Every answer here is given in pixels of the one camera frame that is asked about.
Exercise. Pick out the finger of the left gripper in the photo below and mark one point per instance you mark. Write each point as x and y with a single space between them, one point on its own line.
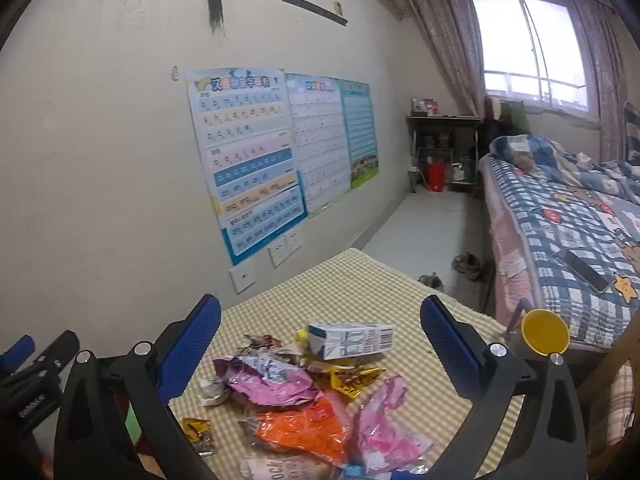
17 355

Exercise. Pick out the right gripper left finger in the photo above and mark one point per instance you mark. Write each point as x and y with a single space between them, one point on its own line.
91 439

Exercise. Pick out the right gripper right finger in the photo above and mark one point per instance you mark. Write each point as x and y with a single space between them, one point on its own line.
547 441

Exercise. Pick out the brown chocolate wrapper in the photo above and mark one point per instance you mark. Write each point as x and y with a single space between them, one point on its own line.
199 433

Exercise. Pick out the pink plastic wrapper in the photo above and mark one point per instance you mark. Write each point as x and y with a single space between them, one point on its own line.
383 445

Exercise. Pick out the small yellow foil wrapper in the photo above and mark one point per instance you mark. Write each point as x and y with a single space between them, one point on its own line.
350 381

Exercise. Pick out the purple pink snack bag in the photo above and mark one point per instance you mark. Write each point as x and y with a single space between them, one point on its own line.
266 381

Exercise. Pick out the pink strawberry box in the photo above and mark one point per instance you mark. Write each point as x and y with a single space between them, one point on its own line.
297 467

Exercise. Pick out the orange snack bag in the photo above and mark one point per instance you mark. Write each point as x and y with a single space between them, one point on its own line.
321 428

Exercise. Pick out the white blue milk carton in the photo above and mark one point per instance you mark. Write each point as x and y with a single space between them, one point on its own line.
336 341

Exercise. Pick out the white paper cup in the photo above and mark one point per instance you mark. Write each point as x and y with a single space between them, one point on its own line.
213 392

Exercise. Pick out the white red paper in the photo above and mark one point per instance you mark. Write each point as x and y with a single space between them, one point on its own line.
267 345

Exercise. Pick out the yellow medicine box wrapper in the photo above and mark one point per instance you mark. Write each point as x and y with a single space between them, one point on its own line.
302 340

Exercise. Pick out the dark cup yellow lid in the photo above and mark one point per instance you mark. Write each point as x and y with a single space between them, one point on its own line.
536 333

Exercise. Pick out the black smartphone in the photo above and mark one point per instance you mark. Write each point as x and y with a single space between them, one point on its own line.
595 280

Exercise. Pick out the shoe on floor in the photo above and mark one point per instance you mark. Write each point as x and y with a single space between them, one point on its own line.
468 265
432 281

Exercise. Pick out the bed with plaid quilt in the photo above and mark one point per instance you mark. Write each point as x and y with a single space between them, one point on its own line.
545 199

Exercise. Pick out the yellow checkered tablecloth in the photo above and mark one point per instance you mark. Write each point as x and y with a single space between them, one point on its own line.
348 288

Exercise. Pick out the red bucket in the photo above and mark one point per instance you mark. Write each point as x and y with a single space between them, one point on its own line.
435 176

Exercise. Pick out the dark shelf desk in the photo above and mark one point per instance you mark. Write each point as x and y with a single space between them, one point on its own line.
452 140

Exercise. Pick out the window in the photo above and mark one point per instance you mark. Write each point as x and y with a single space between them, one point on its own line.
535 51

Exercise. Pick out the pink patterned curtain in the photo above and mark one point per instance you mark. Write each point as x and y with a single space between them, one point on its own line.
453 30

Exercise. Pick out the white wall outlet plate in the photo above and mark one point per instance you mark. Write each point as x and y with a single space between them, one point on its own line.
243 276

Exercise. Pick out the double wall socket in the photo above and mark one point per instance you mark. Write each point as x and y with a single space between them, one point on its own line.
285 246

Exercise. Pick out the pinyin wall poster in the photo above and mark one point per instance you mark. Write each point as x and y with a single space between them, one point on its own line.
244 132

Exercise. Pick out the teal wall poster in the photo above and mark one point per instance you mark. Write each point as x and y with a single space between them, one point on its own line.
360 131

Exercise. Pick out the white grid wall poster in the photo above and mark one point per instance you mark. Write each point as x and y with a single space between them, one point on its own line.
320 137

